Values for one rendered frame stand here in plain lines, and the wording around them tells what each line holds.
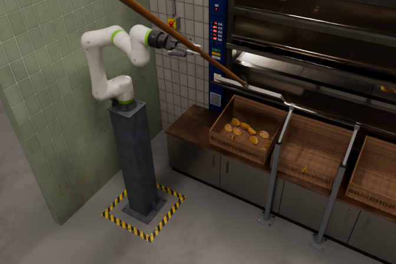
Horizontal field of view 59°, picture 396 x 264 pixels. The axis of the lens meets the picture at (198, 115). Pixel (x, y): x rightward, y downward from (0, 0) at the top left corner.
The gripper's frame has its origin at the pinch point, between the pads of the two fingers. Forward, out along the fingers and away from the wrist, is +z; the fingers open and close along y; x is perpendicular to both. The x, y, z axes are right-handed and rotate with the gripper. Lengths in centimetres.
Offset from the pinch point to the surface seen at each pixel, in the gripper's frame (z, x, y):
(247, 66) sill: -17, -144, -22
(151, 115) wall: -123, -190, 53
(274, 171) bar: 36, -131, 57
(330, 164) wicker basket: 74, -164, 38
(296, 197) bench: 57, -151, 73
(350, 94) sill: 72, -142, -20
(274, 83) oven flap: 9, -152, -14
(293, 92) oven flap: 27, -153, -11
